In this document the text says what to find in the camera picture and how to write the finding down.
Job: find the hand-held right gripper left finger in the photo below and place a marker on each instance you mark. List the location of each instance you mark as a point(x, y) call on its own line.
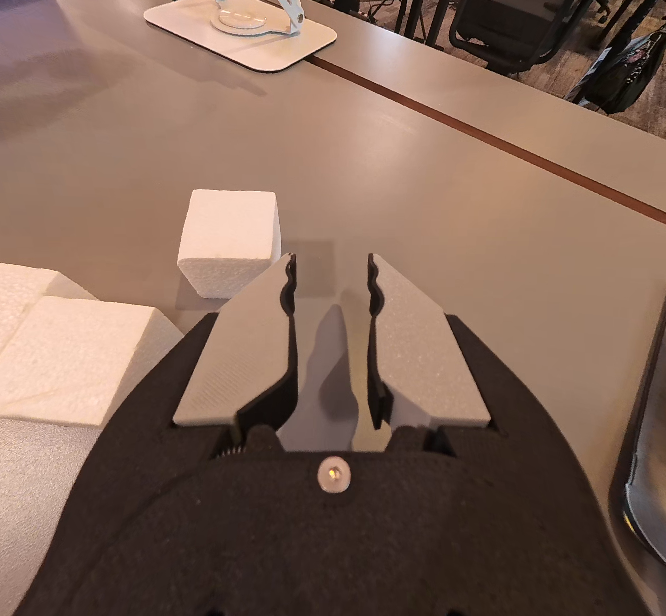
point(239, 361)

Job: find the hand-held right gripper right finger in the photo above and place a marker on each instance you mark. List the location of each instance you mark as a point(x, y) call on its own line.
point(426, 361)

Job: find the white hard foam cube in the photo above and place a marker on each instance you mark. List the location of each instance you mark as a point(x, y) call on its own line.
point(229, 231)
point(78, 355)
point(31, 288)

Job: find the white document stand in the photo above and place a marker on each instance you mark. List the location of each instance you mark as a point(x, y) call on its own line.
point(281, 46)

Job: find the black floral bag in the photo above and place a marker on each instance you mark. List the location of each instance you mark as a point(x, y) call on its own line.
point(624, 74)

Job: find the black office chair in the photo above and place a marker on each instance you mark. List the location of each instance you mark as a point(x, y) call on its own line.
point(515, 7)

